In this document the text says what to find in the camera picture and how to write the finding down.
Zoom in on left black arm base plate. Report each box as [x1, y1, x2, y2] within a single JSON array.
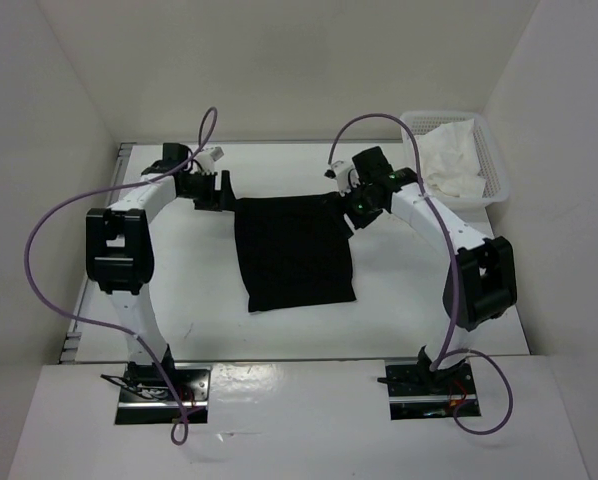
[[110, 362, 211, 425]]

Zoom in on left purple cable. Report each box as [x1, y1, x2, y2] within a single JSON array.
[[22, 106, 219, 445]]

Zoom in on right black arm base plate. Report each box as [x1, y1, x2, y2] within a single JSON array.
[[377, 359, 481, 420]]

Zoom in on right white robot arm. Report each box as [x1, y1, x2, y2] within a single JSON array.
[[331, 147, 517, 393]]

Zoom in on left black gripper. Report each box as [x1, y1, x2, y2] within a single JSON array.
[[180, 169, 242, 212]]

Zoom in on white plastic laundry basket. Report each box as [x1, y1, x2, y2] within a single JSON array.
[[401, 110, 510, 210]]

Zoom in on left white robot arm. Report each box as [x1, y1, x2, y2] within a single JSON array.
[[86, 143, 235, 400]]

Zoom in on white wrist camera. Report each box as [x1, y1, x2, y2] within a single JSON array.
[[324, 160, 361, 196], [195, 146, 224, 175]]

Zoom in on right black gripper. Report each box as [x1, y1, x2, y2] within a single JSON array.
[[324, 179, 384, 240]]

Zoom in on white skirt in basket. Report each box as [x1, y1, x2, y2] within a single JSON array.
[[416, 119, 486, 198]]

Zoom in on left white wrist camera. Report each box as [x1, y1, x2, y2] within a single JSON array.
[[195, 146, 224, 175]]

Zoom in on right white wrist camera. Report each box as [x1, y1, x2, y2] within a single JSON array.
[[324, 160, 361, 196]]

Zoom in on black skirt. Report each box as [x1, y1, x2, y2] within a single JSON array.
[[234, 194, 356, 313]]

